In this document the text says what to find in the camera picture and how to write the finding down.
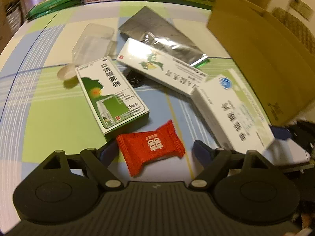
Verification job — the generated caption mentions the white green medicine box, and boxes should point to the white green medicine box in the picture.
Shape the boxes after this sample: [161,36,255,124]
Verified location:
[191,69,274,153]

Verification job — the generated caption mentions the red candy wrapper packet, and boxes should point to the red candy wrapper packet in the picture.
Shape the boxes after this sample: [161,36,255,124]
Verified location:
[116,120,185,177]

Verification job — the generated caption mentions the green white throat spray box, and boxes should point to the green white throat spray box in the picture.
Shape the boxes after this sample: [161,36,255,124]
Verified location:
[75,57,149,137]

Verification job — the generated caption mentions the white dragon logo ointment box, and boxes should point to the white dragon logo ointment box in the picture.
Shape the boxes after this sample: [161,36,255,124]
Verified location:
[116,38,207,97]

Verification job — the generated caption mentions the clear plastic case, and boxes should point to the clear plastic case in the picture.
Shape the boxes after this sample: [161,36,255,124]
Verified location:
[72,23,117,67]

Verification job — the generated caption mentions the silver foil pouch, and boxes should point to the silver foil pouch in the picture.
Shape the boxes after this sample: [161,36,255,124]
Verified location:
[119,6,208,67]

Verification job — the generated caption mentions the brown cardboard box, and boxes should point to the brown cardboard box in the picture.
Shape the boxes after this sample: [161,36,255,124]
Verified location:
[207,0,314,126]

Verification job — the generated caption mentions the small white plastic spoon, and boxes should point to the small white plastic spoon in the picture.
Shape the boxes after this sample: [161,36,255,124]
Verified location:
[57,64,76,81]

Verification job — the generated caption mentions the checked tablecloth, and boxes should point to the checked tablecloth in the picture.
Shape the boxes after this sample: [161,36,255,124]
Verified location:
[0,0,313,231]

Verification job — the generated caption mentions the green wet wipes pack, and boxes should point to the green wet wipes pack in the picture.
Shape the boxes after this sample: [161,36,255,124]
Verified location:
[25,0,82,20]

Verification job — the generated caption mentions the black coiled cable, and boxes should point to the black coiled cable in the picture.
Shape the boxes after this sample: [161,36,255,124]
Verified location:
[125,69,146,88]

